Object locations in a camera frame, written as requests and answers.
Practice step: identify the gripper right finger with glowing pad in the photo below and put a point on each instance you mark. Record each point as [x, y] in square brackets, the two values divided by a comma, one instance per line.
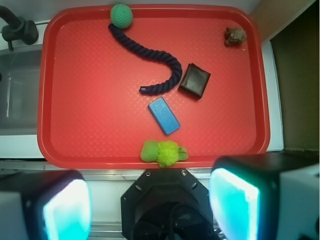
[270, 196]

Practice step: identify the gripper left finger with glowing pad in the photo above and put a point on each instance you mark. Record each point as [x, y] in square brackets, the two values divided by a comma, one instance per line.
[45, 205]

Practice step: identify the brown grey rock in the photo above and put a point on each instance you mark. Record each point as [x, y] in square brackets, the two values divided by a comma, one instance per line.
[234, 36]

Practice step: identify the lime green plush toy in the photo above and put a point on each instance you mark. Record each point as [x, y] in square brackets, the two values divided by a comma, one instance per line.
[166, 153]

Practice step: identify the dark brown leather wallet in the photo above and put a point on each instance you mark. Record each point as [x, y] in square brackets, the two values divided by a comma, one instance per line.
[194, 81]

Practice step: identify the metal sink basin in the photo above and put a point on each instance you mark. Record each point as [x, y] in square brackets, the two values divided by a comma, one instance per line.
[19, 92]

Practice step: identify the blue rectangular block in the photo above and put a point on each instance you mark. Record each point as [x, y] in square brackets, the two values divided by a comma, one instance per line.
[164, 116]

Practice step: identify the green knitted ball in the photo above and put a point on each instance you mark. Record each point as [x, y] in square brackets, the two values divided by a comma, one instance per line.
[121, 16]

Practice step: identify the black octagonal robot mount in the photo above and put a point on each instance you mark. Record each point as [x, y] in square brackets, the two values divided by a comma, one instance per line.
[167, 204]

